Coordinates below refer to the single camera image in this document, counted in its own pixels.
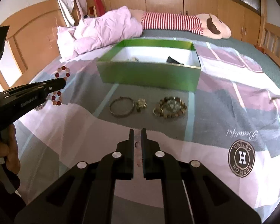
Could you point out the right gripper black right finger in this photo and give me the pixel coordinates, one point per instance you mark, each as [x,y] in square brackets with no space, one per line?
[191,192]

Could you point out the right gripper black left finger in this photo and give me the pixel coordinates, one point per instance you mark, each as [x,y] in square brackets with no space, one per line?
[85,193]

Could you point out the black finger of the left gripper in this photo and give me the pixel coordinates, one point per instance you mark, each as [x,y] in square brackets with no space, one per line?
[18,101]

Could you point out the silver metal bangle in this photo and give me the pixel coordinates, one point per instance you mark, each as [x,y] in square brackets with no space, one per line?
[122,107]

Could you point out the black wrist watch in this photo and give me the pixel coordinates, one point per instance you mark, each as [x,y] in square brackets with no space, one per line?
[172,61]

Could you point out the person's left hand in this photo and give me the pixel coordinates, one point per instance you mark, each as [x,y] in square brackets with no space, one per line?
[10,151]

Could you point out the wooden headboard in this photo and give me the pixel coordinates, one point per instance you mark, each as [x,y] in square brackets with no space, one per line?
[31,42]

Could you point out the plaid pink grey bedsheet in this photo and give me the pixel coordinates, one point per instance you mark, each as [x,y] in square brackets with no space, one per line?
[231,124]

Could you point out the pink crumpled duvet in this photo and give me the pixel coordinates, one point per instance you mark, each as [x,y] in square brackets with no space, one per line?
[95,33]

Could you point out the white hanging garment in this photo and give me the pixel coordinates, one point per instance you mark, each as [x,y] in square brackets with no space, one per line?
[66,8]

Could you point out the red chair back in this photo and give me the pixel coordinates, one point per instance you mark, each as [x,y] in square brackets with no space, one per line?
[99,6]

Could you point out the green cardboard box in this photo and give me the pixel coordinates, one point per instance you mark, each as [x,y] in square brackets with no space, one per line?
[152,69]

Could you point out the green woven bed mat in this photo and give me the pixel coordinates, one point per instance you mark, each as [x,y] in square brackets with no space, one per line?
[269,67]

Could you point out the striped plush dog toy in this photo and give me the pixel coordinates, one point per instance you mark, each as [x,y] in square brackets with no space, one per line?
[206,25]

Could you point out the wooden footboard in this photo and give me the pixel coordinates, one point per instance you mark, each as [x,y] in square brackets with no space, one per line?
[271,42]

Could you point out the wooden wall cabinets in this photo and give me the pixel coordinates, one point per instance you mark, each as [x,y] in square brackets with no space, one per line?
[244,21]

